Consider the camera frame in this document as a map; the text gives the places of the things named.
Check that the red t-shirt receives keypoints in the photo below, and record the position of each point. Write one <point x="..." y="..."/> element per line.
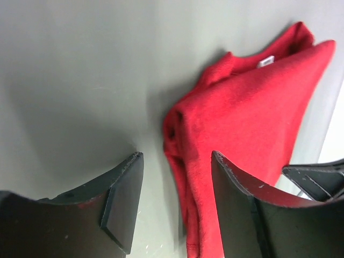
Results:
<point x="250" y="109"/>

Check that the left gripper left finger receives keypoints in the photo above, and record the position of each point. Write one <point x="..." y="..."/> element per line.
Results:
<point x="96" y="219"/>

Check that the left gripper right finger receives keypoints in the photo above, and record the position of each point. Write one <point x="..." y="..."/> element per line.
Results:
<point x="259" y="220"/>

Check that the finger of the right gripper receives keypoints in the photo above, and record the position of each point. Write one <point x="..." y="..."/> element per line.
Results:
<point x="321" y="182"/>

